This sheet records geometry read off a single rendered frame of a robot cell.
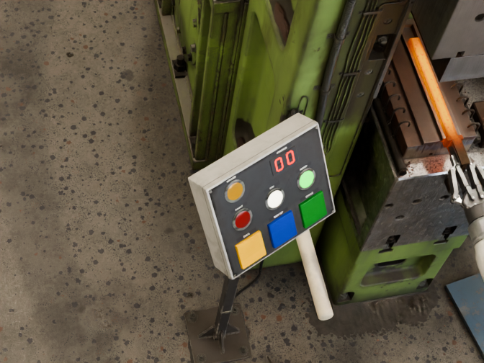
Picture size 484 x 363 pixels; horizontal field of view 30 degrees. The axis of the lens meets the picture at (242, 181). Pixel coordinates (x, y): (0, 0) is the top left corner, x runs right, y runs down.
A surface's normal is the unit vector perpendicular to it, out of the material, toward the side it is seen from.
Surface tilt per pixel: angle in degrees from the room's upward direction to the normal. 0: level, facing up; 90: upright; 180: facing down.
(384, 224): 90
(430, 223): 90
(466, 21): 90
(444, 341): 0
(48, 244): 0
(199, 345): 0
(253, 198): 60
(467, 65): 90
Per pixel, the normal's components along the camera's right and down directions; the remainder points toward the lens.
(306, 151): 0.58, 0.37
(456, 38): 0.22, 0.85
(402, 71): 0.11, -0.51
